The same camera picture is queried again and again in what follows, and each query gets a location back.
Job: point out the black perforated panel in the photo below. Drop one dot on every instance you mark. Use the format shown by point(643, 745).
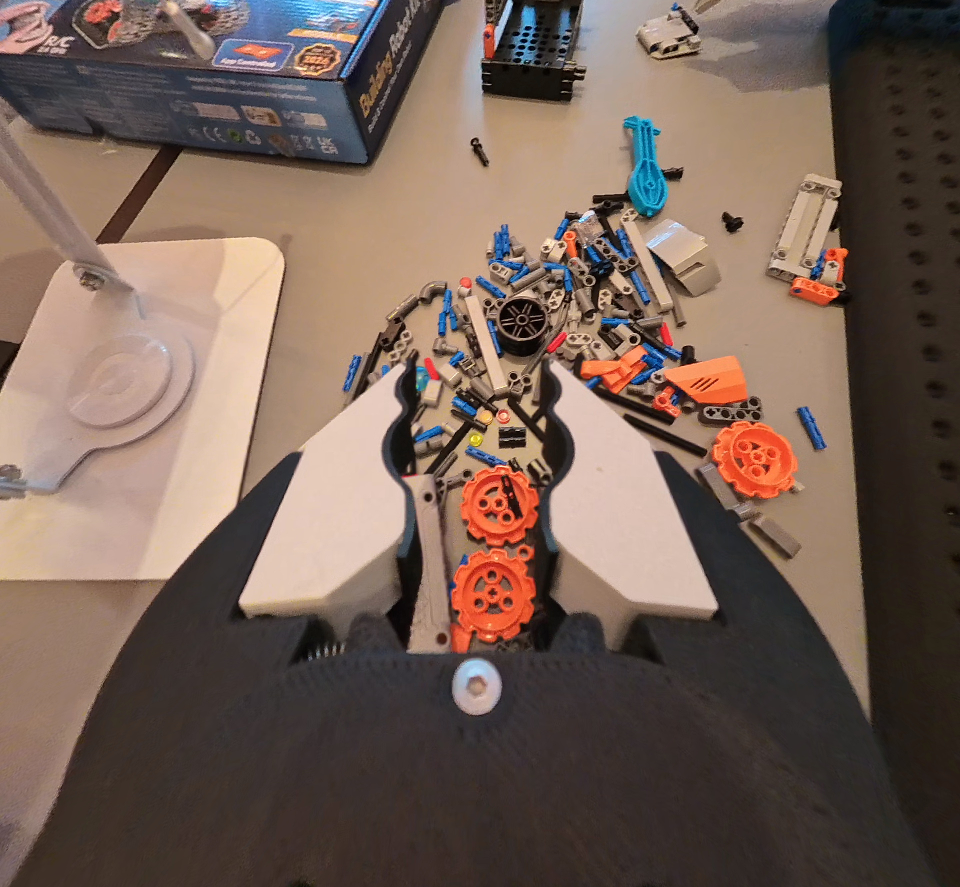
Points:
point(900, 452)

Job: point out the white book stand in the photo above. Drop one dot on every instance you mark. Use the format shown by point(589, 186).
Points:
point(135, 407)

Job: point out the black connector pin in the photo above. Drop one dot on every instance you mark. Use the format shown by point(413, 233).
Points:
point(480, 151)

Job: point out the grey frame piece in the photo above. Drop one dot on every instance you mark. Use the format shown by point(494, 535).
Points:
point(806, 227)

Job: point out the orange holed beam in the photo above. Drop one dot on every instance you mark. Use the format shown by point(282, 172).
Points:
point(821, 280)

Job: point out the robot kit box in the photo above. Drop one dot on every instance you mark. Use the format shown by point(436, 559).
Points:
point(195, 32)

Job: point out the cyan frame piece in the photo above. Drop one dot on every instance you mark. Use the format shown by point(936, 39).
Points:
point(648, 167)

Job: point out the small black piece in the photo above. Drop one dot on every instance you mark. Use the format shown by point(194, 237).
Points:
point(732, 221)

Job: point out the pile of building kit parts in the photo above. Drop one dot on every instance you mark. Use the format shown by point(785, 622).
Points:
point(600, 302)

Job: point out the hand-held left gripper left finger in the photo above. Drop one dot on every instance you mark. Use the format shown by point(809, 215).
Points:
point(323, 527)

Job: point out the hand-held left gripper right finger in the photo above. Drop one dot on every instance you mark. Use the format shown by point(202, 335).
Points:
point(638, 527)

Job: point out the grey curved panel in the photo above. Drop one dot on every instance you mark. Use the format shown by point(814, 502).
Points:
point(683, 257)

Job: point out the orange gear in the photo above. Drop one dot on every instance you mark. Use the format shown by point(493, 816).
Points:
point(755, 460)
point(494, 595)
point(498, 506)

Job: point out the black base plate assembly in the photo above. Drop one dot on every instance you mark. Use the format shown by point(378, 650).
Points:
point(536, 47)

